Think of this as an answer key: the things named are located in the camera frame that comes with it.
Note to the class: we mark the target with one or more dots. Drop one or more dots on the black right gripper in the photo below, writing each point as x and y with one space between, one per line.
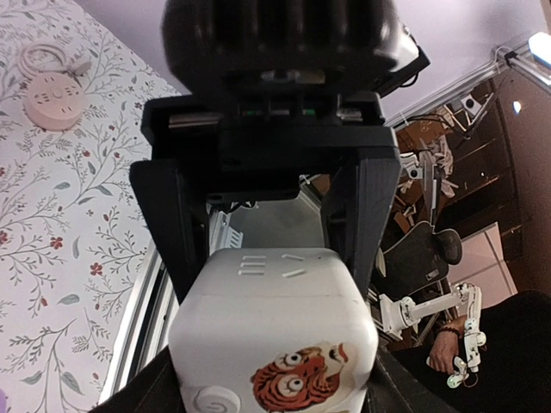
251 134

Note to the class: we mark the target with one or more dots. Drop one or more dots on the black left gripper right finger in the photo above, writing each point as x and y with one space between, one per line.
391 388

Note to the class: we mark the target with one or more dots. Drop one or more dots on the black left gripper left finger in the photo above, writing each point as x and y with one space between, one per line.
155 389

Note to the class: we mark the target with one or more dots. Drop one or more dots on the white cube socket adapter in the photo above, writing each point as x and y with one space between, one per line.
273 330

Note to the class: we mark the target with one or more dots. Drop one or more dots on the purple power strip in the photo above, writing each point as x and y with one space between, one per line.
3 402

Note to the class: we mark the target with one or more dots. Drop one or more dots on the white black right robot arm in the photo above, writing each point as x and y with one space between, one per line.
285 34

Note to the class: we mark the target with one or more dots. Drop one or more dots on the person hand background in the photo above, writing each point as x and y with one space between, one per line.
443 352

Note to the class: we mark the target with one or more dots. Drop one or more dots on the black office chair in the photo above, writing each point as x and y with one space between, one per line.
420 257

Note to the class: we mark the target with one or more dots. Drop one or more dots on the floral patterned tablecloth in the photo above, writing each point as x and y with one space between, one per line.
73 240

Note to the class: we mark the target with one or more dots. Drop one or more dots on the round pink power strip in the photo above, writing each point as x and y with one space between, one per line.
54 101

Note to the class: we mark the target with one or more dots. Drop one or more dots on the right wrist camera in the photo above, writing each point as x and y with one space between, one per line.
404 77

